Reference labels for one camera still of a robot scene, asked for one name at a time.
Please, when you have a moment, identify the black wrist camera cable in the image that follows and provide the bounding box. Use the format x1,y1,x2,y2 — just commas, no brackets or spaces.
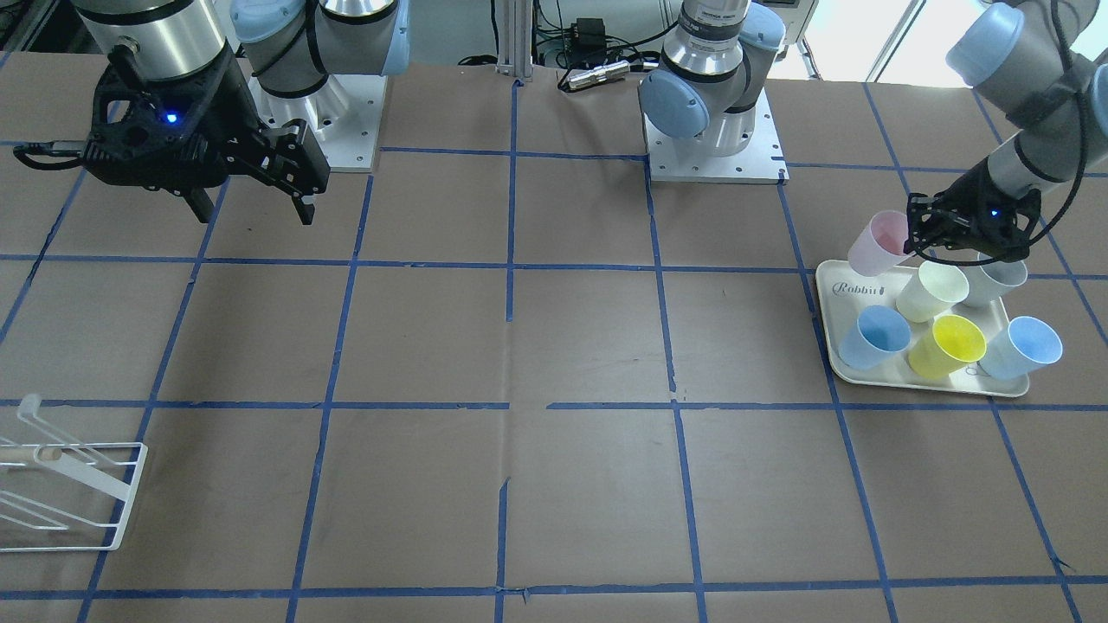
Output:
913,0,1092,265

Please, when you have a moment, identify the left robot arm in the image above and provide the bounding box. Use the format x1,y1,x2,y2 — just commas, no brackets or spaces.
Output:
640,1,1105,276

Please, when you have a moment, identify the white wire cup rack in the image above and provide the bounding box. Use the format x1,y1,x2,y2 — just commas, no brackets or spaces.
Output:
1,394,148,555

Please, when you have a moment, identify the cream plastic cup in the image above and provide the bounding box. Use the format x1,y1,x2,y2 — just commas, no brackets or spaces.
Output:
895,261,970,323

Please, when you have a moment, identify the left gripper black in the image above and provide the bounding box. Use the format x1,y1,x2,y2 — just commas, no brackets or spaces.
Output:
905,159,1042,265

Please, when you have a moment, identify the yellow plastic cup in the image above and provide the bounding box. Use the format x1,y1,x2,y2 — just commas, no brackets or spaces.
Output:
909,315,987,379

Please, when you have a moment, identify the pink plastic cup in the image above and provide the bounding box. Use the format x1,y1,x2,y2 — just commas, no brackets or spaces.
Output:
847,210,910,277

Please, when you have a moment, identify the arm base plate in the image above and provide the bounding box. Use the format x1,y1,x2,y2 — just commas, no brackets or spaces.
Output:
248,74,389,173
642,92,790,184

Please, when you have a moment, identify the grey plastic cup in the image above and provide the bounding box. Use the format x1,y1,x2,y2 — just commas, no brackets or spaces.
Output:
960,261,1028,308

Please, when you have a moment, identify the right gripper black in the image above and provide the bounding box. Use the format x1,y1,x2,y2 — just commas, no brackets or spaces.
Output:
81,43,330,226

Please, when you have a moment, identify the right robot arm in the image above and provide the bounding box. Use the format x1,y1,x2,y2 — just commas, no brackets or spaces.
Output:
73,1,410,225

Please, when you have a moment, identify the cream serving tray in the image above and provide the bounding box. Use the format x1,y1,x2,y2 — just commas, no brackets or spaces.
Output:
815,261,1030,398

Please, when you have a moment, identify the blue plastic cup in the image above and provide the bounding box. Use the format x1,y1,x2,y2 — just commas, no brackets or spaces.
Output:
837,306,912,370
979,316,1064,380

